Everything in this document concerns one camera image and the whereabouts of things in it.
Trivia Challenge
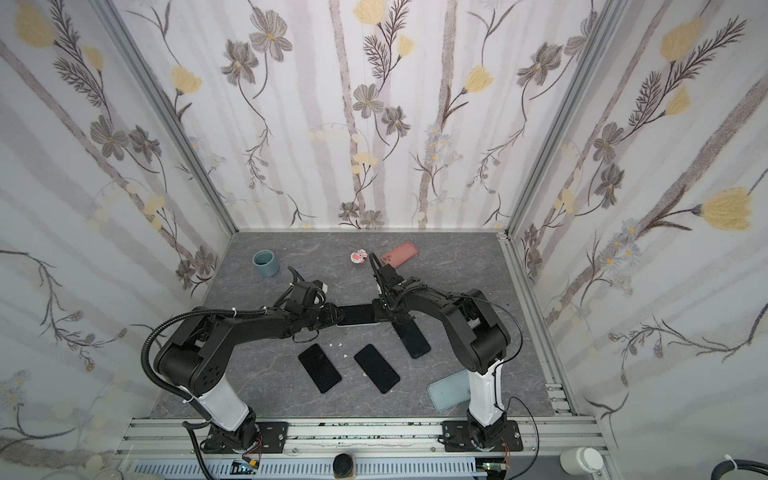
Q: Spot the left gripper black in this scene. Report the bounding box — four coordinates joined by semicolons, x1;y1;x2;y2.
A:
301;303;348;330

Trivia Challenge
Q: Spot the blue smartphone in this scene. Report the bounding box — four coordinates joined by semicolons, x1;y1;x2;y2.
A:
337;304;378;327

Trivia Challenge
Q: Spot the black smartphone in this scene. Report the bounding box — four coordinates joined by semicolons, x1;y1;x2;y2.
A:
298;344;342;394
354;344;401;394
392;320;431;359

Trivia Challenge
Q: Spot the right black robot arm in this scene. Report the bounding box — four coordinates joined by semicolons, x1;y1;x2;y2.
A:
369;253;511;450

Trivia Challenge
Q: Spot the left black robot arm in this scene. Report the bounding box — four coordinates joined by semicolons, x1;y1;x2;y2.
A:
140;280;345;453

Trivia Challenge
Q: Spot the pink phone case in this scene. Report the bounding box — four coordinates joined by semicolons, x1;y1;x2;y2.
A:
381;240;419;268

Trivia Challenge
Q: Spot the pale green phone case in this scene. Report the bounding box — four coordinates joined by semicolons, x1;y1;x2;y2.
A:
427;370;470;413

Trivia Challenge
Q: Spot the pink white cupcake toy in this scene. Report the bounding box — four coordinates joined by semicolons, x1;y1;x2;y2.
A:
350;249;368;264

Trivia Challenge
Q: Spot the teal ceramic cup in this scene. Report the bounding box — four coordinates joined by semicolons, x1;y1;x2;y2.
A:
252;249;280;278

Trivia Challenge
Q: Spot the black round knob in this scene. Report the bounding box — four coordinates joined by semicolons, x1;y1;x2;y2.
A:
332;453;355;479

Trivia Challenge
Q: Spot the white cylinder container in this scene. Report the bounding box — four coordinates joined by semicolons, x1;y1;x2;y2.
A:
559;447;605;476

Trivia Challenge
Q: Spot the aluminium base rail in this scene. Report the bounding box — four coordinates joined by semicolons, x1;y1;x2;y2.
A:
113;383;607;480

